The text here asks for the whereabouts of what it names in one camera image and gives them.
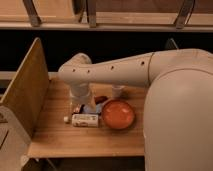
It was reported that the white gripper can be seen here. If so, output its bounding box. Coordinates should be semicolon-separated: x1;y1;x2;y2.
70;83;96;109

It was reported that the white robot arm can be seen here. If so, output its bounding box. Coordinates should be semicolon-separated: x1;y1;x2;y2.
58;49;213;171

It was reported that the dark red pepper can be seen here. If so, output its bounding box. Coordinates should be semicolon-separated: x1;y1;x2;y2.
95;96;108;104

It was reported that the orange ceramic bowl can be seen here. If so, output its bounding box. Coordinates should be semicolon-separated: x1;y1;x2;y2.
101;100;135;130

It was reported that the white red candy bar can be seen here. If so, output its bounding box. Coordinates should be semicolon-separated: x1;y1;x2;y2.
72;105;83;114

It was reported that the blue cloth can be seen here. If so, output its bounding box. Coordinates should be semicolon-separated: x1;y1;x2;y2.
83;103;103;114

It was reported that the white bottle lying down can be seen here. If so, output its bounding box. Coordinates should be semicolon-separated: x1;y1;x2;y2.
63;114;99;127

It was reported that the white paper cup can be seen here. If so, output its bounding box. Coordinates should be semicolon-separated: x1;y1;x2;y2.
112;85;124;98

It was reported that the wooden side panel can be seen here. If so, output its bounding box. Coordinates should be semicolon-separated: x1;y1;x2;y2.
0;38;49;141

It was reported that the wooden shelf with brackets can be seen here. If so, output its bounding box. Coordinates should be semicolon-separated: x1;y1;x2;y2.
0;0;213;33

